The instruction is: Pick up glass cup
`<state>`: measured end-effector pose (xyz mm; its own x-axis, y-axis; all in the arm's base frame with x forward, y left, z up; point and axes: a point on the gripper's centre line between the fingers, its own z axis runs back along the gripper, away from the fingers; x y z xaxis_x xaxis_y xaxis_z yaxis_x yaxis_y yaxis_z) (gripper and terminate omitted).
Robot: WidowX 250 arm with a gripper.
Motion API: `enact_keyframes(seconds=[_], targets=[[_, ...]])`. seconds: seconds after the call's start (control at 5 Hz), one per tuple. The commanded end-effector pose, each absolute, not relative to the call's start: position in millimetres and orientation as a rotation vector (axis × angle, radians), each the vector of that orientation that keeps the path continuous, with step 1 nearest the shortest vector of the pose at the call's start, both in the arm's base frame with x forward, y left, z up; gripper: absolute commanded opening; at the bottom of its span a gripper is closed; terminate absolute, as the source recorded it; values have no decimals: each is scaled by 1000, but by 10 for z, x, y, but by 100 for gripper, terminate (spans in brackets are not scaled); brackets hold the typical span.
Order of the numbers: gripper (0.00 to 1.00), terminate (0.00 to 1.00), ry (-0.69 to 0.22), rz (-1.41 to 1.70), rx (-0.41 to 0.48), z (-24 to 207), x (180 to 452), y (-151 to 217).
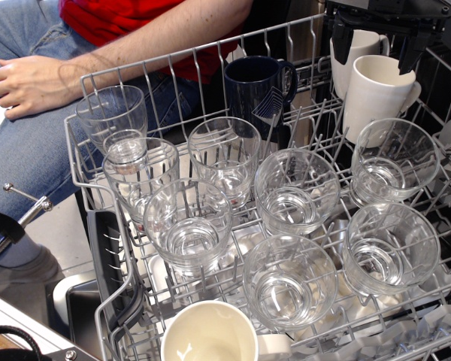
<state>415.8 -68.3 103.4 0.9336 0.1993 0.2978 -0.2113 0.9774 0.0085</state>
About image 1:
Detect white mug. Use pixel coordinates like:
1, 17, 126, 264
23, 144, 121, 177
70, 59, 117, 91
343, 55, 422, 144
330, 30, 390, 100

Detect dark blue ceramic mug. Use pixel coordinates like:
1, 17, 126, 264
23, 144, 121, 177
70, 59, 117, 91
224, 56, 298, 144

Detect clear glass cup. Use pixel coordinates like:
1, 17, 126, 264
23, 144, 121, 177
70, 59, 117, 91
102, 137, 180, 225
254, 148, 341, 235
350, 118, 440, 205
342, 202, 440, 296
144, 178, 232, 277
75, 85, 147, 165
188, 117, 262, 210
243, 235, 338, 332

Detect clear glass cup back left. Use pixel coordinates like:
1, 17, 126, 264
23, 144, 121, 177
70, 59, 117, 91
75, 85, 147, 165

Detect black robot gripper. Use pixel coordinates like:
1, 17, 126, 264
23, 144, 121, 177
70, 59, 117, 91
325, 1, 451, 75

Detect clear glass cup front left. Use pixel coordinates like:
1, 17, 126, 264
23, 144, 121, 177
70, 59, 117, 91
144, 178, 232, 277

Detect blue jeans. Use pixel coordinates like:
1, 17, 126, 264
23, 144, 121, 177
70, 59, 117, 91
0, 0, 207, 256

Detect clear glass cup front centre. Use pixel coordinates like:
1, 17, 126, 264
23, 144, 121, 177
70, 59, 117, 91
243, 235, 338, 332

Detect clear glass cup centre back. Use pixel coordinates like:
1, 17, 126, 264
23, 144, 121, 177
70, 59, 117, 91
188, 117, 262, 210

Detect red shirt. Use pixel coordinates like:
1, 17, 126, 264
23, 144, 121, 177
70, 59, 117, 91
58, 0, 237, 83

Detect grey wire dishwasher rack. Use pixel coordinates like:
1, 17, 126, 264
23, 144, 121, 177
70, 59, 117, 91
65, 14, 451, 360

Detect white mug front right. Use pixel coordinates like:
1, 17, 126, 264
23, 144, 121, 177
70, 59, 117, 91
343, 55, 422, 144

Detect clear glass cup back right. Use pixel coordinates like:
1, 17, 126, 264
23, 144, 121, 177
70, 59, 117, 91
350, 118, 440, 205

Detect person's bare forearm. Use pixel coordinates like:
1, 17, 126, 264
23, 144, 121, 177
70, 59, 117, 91
80, 1, 252, 75

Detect person's bare hand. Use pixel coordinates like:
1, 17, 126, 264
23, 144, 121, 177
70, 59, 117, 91
0, 56, 88, 120

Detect black cable bottom left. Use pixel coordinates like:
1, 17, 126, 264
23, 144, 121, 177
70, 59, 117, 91
0, 325, 42, 361

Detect grey shoe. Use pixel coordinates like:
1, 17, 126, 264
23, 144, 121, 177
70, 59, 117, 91
0, 246, 62, 287

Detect metal clamp with screw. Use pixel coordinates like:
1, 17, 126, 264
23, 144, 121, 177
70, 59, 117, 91
0, 183, 53, 256

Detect clear glass cup front right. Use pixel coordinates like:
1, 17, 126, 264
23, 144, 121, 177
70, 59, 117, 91
342, 202, 440, 296

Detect white mug back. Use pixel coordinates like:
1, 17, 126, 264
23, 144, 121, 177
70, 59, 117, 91
330, 30, 390, 100

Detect cream mug bottom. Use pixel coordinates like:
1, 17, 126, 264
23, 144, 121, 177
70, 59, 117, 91
160, 301, 292, 360

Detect dark grey rack handle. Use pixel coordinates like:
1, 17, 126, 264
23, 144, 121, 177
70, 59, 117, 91
87, 210, 142, 331

